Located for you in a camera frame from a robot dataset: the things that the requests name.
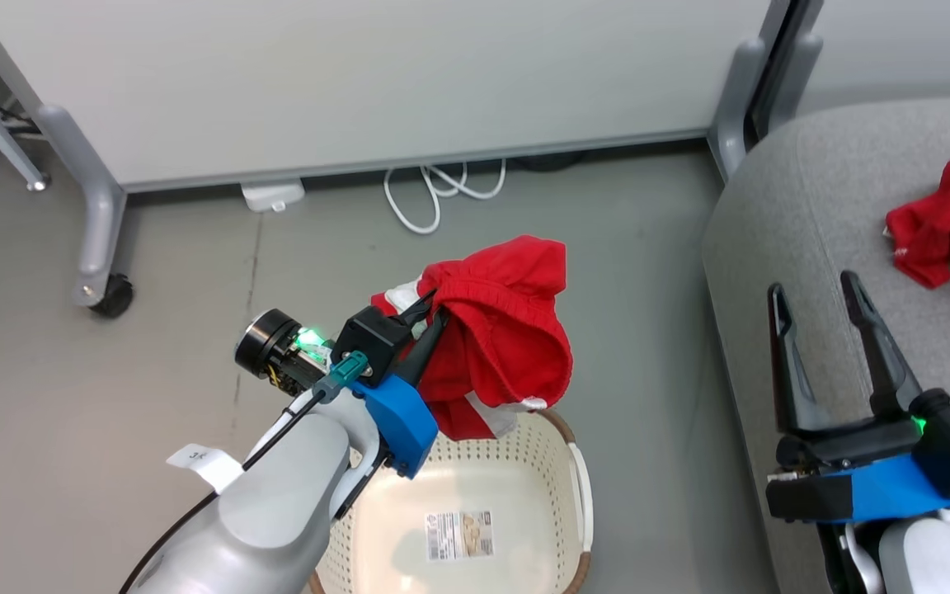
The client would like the blue right camera mount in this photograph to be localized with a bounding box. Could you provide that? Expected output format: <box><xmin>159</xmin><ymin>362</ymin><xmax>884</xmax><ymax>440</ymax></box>
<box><xmin>813</xmin><ymin>454</ymin><xmax>950</xmax><ymax>525</ymax></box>

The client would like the white power adapter box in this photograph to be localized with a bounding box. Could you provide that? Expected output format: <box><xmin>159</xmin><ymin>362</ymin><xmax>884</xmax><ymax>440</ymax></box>
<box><xmin>241</xmin><ymin>178</ymin><xmax>307</xmax><ymax>214</ymax></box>

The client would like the teal left cable connector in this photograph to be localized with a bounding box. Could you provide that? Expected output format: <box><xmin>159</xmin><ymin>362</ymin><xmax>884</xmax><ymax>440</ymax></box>
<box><xmin>314</xmin><ymin>351</ymin><xmax>369</xmax><ymax>403</ymax></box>

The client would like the blue left camera mount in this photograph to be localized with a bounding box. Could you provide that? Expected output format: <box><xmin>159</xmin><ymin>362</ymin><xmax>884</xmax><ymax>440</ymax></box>
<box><xmin>350</xmin><ymin>375</ymin><xmax>439</xmax><ymax>479</ymax></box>

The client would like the black cable bundle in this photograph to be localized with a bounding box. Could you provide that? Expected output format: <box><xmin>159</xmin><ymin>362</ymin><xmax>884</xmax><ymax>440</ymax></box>
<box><xmin>0</xmin><ymin>99</ymin><xmax>40</xmax><ymax>141</ymax></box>

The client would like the black caster wheel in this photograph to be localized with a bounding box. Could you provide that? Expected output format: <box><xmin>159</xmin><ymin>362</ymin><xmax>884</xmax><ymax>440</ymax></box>
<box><xmin>89</xmin><ymin>274</ymin><xmax>134</xmax><ymax>319</ymax></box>

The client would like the white paper tag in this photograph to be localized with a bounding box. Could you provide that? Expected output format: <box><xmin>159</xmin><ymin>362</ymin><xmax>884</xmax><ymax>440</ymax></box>
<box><xmin>166</xmin><ymin>444</ymin><xmax>243</xmax><ymax>493</ymax></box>

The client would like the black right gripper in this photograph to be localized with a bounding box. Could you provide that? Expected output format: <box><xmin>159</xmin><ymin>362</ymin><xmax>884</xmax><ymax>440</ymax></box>
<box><xmin>766</xmin><ymin>270</ymin><xmax>950</xmax><ymax>523</ymax></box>

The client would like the white perforated laundry basket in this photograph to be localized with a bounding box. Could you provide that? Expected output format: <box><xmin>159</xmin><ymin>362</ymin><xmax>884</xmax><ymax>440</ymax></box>
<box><xmin>308</xmin><ymin>408</ymin><xmax>594</xmax><ymax>594</ymax></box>

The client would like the red shorts white trim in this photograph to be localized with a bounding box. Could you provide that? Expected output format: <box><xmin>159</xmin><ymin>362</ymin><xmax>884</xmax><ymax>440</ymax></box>
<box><xmin>370</xmin><ymin>235</ymin><xmax>573</xmax><ymax>441</ymax></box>

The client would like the looped white cable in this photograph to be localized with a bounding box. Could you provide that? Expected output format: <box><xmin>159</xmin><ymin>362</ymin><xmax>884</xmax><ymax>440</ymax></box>
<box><xmin>383</xmin><ymin>158</ymin><xmax>508</xmax><ymax>236</ymax></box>

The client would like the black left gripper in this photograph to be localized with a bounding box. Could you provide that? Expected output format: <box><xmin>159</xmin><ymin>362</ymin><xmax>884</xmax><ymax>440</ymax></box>
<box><xmin>234</xmin><ymin>290</ymin><xmax>449</xmax><ymax>395</ymax></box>

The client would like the grey fabric sofa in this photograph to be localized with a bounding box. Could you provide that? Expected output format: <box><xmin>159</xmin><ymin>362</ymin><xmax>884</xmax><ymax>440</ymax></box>
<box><xmin>702</xmin><ymin>95</ymin><xmax>950</xmax><ymax>594</ymax></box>

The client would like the wide white partition panel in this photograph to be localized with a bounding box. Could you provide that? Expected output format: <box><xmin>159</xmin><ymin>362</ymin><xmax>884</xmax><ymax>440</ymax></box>
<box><xmin>0</xmin><ymin>0</ymin><xmax>773</xmax><ymax>195</ymax></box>

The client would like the grey partition foot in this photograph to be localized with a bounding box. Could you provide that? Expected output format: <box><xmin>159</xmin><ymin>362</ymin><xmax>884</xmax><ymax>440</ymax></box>
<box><xmin>768</xmin><ymin>31</ymin><xmax>824</xmax><ymax>133</ymax></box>
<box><xmin>708</xmin><ymin>37</ymin><xmax>770</xmax><ymax>184</ymax></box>

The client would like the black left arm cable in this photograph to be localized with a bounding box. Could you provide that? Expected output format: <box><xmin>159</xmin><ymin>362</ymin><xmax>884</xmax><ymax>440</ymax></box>
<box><xmin>118</xmin><ymin>389</ymin><xmax>329</xmax><ymax>594</ymax></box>

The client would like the grey partition leg with caster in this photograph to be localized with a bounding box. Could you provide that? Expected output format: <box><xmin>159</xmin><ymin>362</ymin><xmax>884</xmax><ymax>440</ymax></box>
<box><xmin>36</xmin><ymin>103</ymin><xmax>128</xmax><ymax>308</ymax></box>

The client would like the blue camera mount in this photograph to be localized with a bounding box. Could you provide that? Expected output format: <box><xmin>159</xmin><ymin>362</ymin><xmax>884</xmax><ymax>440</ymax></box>
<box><xmin>350</xmin><ymin>375</ymin><xmax>439</xmax><ymax>479</ymax></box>
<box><xmin>813</xmin><ymin>454</ymin><xmax>950</xmax><ymax>525</ymax></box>

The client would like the printed label sticker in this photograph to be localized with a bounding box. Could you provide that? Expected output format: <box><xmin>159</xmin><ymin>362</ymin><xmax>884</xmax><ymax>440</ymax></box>
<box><xmin>425</xmin><ymin>510</ymin><xmax>495</xmax><ymax>563</ymax></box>

